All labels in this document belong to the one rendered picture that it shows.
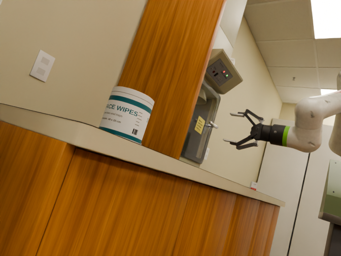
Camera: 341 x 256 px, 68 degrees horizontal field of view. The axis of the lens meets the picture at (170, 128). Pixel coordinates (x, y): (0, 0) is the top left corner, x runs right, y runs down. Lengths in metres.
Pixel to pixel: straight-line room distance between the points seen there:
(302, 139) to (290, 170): 3.00
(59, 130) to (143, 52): 0.97
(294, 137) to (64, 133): 0.92
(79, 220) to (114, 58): 1.04
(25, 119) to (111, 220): 0.28
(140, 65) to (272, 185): 3.20
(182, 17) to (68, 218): 1.10
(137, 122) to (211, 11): 0.75
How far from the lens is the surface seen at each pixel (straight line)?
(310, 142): 1.15
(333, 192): 1.68
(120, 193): 0.57
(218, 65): 1.29
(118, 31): 1.46
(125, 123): 0.69
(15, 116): 0.64
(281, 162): 4.17
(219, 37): 1.46
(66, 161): 0.46
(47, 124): 0.52
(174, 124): 1.07
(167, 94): 1.15
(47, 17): 1.24
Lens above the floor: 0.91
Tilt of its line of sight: 9 degrees up
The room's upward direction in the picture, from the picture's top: 17 degrees clockwise
